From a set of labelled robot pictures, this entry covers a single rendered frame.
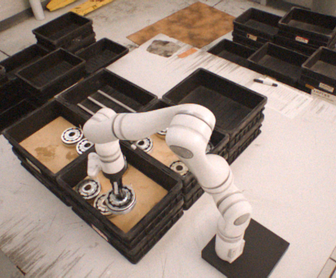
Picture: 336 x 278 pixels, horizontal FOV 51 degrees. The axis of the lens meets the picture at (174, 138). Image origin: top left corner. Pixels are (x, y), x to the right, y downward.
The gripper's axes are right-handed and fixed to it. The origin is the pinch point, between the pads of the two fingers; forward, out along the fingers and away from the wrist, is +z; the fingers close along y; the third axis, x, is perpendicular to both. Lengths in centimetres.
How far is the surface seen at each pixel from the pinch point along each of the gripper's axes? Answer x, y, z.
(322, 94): -126, 94, 55
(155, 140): -14.3, 37.3, 17.2
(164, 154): -17.1, 28.5, 17.2
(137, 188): -4.5, 12.4, 17.2
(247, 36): -101, 183, 61
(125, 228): 1.0, -4.7, 17.2
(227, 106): -51, 54, 17
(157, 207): -11.8, -4.4, 7.2
